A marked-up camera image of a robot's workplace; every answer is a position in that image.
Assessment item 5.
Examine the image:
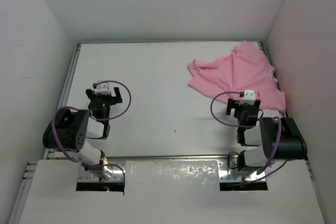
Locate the pink t-shirt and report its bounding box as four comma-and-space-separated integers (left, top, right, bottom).
187, 41, 286, 113

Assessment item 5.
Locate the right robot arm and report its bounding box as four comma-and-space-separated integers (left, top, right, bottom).
226, 99, 308, 175

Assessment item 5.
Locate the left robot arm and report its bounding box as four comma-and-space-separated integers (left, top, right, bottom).
43, 84, 122, 176

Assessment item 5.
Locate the white front cover board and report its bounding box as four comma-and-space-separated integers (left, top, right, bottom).
20, 160, 324, 223

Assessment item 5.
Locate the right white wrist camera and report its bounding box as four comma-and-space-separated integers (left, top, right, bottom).
239, 90, 256, 102

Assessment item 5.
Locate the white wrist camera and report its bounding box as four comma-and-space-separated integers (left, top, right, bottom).
93, 81, 111, 95
239, 90, 256, 102

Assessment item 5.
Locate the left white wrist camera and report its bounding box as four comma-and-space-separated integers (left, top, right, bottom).
93, 81, 111, 95

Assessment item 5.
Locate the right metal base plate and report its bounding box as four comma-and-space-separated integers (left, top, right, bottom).
217, 155, 266, 183

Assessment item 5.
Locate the metal base plate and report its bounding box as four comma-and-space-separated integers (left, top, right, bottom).
217, 155, 266, 183
78, 157, 126, 183

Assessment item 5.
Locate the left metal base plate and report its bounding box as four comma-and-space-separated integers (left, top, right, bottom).
78, 157, 126, 183

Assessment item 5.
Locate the aluminium table frame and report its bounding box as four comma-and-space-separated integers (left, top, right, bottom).
7, 40, 318, 224

